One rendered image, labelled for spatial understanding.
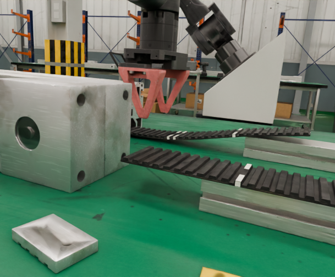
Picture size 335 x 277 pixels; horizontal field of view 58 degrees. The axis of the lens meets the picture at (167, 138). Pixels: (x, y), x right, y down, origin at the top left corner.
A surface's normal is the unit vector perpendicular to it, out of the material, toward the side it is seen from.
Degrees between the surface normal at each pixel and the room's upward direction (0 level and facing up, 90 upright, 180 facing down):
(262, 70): 90
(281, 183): 0
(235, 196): 90
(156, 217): 0
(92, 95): 90
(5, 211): 0
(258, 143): 90
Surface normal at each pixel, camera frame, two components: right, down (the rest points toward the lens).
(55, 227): 0.07, -0.97
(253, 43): -0.31, 0.20
